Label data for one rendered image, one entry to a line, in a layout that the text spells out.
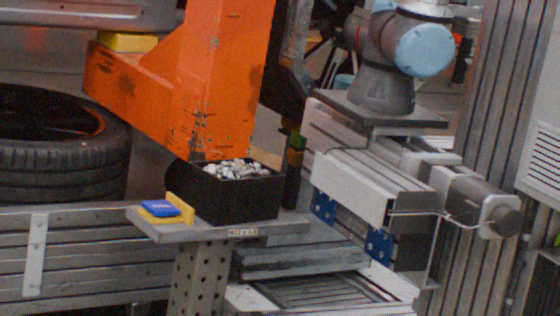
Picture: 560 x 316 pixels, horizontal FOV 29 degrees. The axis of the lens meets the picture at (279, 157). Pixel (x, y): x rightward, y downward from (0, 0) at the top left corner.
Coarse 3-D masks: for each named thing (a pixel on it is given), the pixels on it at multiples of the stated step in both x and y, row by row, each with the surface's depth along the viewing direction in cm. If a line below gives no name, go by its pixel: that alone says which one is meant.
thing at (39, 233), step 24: (0, 216) 258; (24, 216) 261; (48, 216) 264; (72, 216) 269; (120, 216) 276; (0, 240) 259; (24, 240) 263; (48, 240) 267; (72, 240) 271; (96, 240) 276; (120, 240) 279; (144, 240) 283; (24, 288) 267
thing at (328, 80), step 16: (320, 0) 317; (336, 0) 321; (352, 0) 321; (320, 16) 322; (320, 32) 324; (336, 32) 327; (320, 48) 320; (336, 48) 324; (304, 64) 319; (336, 64) 326; (352, 64) 329; (320, 80) 326
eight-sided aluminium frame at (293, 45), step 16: (304, 0) 298; (288, 16) 303; (304, 16) 300; (288, 32) 304; (304, 32) 302; (288, 48) 308; (304, 48) 304; (288, 64) 304; (304, 80) 307; (416, 80) 332; (304, 96) 314
